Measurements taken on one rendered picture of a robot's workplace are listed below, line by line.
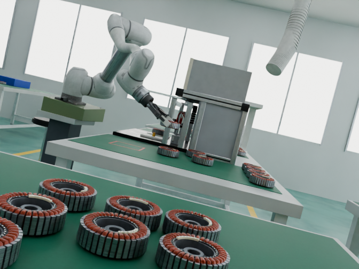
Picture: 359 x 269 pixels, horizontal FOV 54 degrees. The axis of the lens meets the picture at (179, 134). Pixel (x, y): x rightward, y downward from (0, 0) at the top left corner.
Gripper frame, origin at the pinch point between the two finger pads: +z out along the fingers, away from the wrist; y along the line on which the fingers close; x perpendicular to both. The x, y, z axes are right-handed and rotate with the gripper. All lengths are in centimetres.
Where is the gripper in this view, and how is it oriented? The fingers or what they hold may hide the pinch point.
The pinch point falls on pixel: (169, 123)
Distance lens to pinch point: 198.1
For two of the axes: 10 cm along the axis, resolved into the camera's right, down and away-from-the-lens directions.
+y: -2.3, 0.2, -9.7
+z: 7.0, 7.0, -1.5
